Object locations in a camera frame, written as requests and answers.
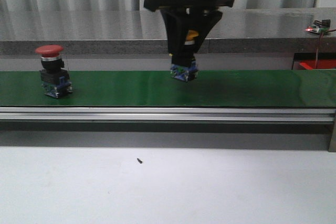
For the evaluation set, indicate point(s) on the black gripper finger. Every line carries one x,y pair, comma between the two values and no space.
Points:
176,25
203,25

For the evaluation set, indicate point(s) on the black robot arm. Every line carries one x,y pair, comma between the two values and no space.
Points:
187,23

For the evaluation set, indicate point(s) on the green conveyor belt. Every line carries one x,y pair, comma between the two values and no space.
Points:
223,88

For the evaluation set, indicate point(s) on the grey stone counter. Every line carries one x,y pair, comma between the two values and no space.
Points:
134,32

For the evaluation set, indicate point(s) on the red plastic tray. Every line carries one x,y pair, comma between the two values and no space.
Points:
321,64

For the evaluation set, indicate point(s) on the small green circuit board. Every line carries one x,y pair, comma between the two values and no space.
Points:
319,27

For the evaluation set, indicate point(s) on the grey metal support bracket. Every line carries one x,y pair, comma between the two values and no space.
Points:
329,142

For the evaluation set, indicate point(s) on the aluminium conveyor frame rail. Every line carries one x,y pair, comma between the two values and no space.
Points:
305,115

